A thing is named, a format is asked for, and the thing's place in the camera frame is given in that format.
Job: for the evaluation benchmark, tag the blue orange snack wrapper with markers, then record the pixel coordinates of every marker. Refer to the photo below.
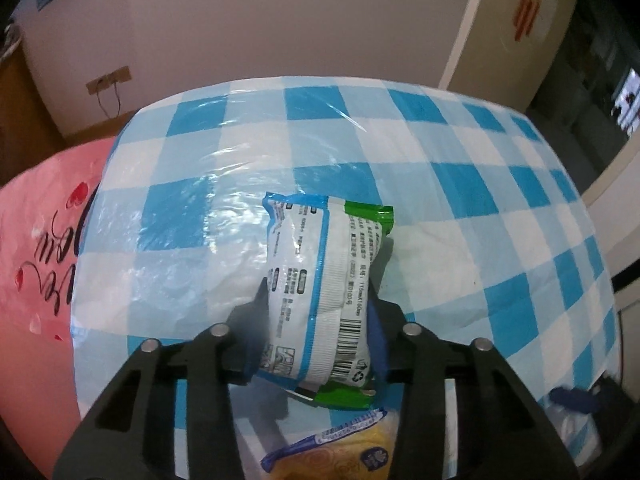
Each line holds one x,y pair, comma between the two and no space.
340,455

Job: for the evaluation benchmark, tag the lit screen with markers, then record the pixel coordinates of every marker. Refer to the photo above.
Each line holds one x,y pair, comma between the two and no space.
629,100

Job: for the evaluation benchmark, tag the wooden cabinet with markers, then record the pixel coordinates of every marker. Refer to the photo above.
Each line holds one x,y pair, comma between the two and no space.
20,120

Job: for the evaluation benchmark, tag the white door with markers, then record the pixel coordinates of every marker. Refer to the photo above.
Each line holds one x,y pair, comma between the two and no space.
490,35

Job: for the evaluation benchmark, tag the blue white checked tablecloth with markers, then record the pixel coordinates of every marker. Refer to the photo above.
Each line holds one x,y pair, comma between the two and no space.
450,210

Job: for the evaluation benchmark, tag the wall socket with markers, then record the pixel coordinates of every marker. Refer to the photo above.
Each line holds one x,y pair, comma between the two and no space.
107,80

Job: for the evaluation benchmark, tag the red door decoration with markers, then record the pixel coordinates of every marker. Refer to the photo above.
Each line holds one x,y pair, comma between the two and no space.
535,0

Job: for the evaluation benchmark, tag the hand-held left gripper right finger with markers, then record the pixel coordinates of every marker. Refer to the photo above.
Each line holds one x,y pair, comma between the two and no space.
377,345

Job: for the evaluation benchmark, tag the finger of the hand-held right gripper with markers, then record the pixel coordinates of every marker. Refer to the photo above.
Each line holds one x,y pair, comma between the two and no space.
575,399

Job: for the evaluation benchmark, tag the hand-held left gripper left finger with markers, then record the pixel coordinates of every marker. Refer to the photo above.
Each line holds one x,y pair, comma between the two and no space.
255,340

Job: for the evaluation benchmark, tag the wooden baseboard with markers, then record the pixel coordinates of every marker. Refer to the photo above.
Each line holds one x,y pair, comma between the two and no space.
95,132

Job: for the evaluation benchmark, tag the white tissue packet green ends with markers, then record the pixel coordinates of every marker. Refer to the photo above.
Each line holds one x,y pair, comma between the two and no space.
320,280

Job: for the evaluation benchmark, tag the pink printed bedsheet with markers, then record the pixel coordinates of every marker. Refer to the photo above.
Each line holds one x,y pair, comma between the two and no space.
40,310

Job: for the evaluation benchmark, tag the blue white wrapper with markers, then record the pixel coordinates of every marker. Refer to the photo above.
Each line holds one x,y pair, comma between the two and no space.
575,430

